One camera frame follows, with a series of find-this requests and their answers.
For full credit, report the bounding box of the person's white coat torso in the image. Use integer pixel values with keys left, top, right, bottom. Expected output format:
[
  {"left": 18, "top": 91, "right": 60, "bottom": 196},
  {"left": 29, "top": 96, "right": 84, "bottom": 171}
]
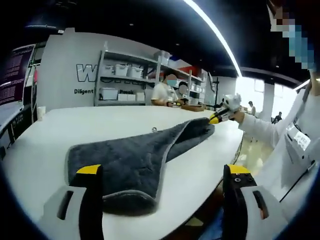
[{"left": 253, "top": 74, "right": 320, "bottom": 226}]

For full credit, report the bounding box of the white side desk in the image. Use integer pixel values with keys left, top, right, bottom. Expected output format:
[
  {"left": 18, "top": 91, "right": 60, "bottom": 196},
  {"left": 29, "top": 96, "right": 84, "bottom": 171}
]
[{"left": 0, "top": 101, "right": 33, "bottom": 151}]

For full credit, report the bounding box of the monitor on black stand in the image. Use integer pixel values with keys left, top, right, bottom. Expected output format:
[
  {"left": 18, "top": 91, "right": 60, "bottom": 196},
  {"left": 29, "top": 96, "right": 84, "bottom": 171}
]
[{"left": 207, "top": 71, "right": 221, "bottom": 111}]

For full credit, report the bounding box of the grey metal shelving unit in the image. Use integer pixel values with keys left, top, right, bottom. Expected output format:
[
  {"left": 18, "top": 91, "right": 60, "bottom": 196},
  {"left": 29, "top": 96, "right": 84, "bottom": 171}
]
[{"left": 93, "top": 48, "right": 208, "bottom": 107}]

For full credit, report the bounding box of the white paper cup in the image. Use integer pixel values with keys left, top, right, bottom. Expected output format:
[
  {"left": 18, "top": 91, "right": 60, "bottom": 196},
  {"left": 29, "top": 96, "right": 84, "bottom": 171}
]
[{"left": 36, "top": 106, "right": 47, "bottom": 123}]

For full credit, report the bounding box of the brown wooden tray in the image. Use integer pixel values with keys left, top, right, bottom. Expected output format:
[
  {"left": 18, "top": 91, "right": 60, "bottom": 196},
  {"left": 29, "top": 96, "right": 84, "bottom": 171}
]
[{"left": 181, "top": 103, "right": 207, "bottom": 113}]

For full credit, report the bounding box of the ceiling light strip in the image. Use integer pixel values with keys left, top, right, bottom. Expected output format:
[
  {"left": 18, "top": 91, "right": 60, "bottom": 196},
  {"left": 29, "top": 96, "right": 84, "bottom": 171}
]
[{"left": 182, "top": 0, "right": 243, "bottom": 78}]

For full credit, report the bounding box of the row of white storage boxes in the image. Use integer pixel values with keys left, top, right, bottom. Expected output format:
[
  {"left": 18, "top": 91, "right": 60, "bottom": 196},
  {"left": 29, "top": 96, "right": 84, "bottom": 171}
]
[{"left": 99, "top": 49, "right": 207, "bottom": 102}]

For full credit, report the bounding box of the dark grey towel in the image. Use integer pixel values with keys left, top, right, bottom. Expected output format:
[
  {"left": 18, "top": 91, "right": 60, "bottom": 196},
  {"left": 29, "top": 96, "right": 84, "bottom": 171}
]
[{"left": 65, "top": 116, "right": 216, "bottom": 216}]

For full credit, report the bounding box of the person's right hand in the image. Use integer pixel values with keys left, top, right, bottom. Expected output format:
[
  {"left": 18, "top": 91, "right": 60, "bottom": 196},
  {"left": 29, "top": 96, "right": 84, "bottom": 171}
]
[{"left": 233, "top": 110, "right": 245, "bottom": 125}]

